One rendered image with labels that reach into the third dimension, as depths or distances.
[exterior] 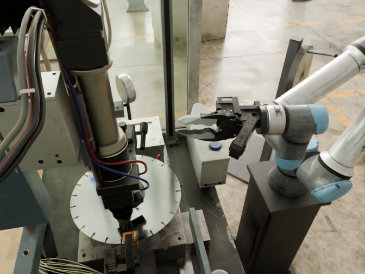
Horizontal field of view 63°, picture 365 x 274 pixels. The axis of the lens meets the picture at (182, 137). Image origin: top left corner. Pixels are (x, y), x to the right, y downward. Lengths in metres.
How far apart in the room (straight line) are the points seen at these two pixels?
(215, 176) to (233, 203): 0.95
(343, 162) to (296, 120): 0.32
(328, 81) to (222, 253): 0.62
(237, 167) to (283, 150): 1.47
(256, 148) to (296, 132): 1.70
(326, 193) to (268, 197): 0.25
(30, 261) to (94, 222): 0.20
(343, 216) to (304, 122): 1.55
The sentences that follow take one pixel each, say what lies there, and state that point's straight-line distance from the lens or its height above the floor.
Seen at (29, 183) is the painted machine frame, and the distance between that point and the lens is 0.52.
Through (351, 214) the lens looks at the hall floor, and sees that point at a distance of 2.31.
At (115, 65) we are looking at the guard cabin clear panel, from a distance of 1.18.
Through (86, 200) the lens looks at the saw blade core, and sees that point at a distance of 0.95.
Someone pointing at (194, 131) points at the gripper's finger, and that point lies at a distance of 0.75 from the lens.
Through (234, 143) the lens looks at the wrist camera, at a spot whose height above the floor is 1.22.
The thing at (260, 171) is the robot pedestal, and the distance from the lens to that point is 1.29.
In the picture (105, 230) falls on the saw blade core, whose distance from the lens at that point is 0.88.
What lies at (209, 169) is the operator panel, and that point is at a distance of 1.13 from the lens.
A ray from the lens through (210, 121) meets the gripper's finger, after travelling 0.71.
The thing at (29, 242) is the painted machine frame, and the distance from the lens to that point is 0.81.
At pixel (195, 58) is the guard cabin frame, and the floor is 1.14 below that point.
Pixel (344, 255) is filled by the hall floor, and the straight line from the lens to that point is 2.11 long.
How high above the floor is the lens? 1.68
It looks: 42 degrees down
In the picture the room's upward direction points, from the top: straight up
